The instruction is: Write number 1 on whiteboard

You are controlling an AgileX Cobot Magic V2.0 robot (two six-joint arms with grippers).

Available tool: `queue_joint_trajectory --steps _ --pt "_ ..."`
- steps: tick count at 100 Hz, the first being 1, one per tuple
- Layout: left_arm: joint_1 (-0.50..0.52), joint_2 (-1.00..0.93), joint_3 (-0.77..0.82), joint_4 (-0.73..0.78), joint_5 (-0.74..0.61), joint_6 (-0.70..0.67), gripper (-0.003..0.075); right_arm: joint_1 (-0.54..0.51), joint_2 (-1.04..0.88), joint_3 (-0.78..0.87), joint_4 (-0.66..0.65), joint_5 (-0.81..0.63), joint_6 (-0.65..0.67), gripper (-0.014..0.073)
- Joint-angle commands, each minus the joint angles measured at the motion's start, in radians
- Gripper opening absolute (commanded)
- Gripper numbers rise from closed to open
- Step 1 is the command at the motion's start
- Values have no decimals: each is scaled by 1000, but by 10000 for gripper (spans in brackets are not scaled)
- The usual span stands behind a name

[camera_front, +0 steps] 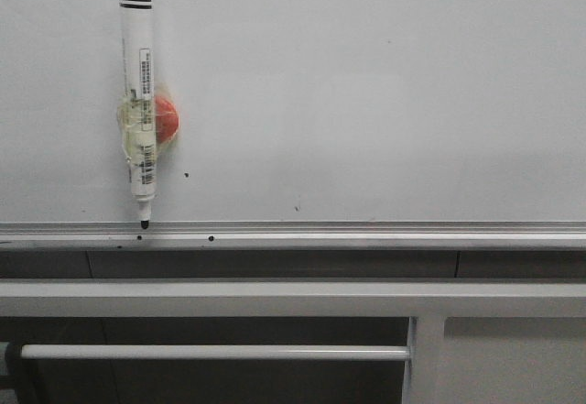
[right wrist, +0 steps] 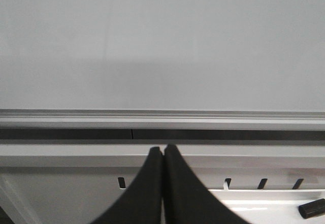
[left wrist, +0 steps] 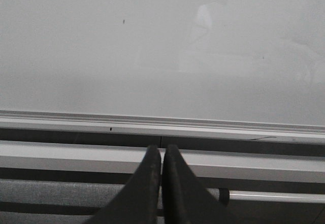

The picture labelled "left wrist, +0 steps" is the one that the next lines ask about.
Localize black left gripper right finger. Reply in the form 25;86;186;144
162;145;240;223

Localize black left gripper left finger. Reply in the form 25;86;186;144
85;145;161;223

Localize white horizontal stand rod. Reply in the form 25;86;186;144
207;187;325;205

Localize white whiteboard with aluminium frame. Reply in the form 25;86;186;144
1;0;324;144

